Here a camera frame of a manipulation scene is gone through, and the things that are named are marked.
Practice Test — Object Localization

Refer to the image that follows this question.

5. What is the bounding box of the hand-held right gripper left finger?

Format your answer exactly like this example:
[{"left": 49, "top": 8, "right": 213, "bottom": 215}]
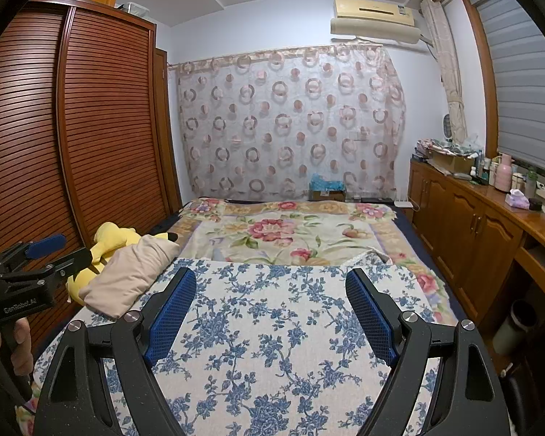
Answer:
[{"left": 36, "top": 267, "right": 197, "bottom": 436}]

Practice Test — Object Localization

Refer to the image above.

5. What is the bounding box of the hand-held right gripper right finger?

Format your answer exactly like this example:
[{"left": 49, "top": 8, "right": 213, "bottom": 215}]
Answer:
[{"left": 345, "top": 269, "right": 509, "bottom": 436}]

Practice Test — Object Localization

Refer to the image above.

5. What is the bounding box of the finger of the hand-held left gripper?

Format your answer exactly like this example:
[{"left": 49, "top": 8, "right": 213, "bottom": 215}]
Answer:
[
  {"left": 2, "top": 247, "right": 93, "bottom": 279},
  {"left": 0, "top": 235, "right": 67, "bottom": 274}
]

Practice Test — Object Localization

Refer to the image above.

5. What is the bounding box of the beige printed t-shirt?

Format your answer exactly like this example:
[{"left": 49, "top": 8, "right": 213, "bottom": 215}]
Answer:
[{"left": 79, "top": 235, "right": 181, "bottom": 319}]

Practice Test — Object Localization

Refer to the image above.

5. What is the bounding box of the person's left hand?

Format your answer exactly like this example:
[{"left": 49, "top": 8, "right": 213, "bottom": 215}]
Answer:
[{"left": 0, "top": 318, "right": 35, "bottom": 389}]

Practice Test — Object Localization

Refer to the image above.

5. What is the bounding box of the yellow plush toy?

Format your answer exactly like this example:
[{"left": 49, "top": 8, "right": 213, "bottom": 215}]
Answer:
[{"left": 66, "top": 222, "right": 179, "bottom": 305}]

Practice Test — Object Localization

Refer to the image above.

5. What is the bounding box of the blue floral bed sheet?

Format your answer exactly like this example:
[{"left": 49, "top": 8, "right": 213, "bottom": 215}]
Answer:
[{"left": 16, "top": 258, "right": 441, "bottom": 436}]

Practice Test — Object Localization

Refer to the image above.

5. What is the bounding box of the brown louvered wooden wardrobe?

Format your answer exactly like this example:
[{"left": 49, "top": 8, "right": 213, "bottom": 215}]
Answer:
[{"left": 0, "top": 0, "right": 182, "bottom": 359}]

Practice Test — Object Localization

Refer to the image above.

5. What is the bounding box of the pink floral blanket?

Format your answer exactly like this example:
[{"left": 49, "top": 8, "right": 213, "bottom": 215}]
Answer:
[{"left": 170, "top": 197, "right": 459, "bottom": 323}]

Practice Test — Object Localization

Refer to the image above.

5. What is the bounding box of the wooden sideboard cabinet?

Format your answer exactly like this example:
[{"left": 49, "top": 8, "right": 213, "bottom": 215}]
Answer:
[{"left": 409, "top": 157, "right": 545, "bottom": 328}]

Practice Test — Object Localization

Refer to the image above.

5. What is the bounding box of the cardboard box with blue filling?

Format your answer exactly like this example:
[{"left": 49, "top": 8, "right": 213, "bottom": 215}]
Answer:
[{"left": 309, "top": 173, "right": 347, "bottom": 203}]

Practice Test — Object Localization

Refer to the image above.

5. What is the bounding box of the grey cylindrical flask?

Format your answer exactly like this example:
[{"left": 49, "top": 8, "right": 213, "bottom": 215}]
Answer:
[{"left": 493, "top": 300, "right": 537, "bottom": 355}]

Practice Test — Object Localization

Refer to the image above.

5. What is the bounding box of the open cardboard box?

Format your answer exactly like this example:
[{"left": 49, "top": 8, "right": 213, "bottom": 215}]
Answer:
[{"left": 429, "top": 150, "right": 475, "bottom": 174}]

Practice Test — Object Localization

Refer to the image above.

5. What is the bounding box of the pink bottle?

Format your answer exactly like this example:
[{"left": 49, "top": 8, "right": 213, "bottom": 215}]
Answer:
[{"left": 495, "top": 153, "right": 513, "bottom": 191}]

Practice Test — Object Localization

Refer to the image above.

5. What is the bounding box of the sheer curtain with circles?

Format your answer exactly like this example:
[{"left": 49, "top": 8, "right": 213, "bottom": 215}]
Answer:
[{"left": 173, "top": 44, "right": 407, "bottom": 201}]

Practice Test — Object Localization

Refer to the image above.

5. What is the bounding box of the clear storage box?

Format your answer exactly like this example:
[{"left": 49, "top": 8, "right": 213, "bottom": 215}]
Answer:
[{"left": 118, "top": 2, "right": 157, "bottom": 19}]

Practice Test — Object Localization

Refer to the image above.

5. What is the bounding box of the beige tied drape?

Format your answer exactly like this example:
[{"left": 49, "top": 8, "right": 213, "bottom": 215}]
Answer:
[{"left": 420, "top": 0, "right": 468, "bottom": 146}]

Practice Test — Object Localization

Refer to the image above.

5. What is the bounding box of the grey window blind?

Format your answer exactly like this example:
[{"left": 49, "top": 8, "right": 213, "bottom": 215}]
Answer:
[{"left": 475, "top": 0, "right": 545, "bottom": 169}]

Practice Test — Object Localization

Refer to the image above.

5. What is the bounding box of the beige wall air conditioner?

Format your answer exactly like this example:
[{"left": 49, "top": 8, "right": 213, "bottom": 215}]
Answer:
[{"left": 330, "top": 0, "right": 422, "bottom": 45}]

